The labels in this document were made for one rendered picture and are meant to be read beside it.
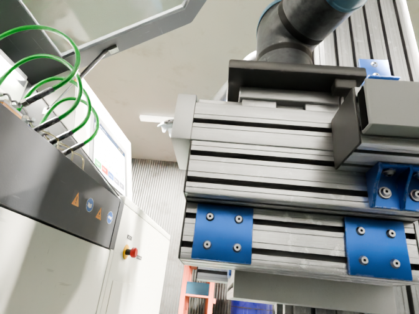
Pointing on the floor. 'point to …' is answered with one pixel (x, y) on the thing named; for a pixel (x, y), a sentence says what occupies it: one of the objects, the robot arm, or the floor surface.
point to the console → (139, 240)
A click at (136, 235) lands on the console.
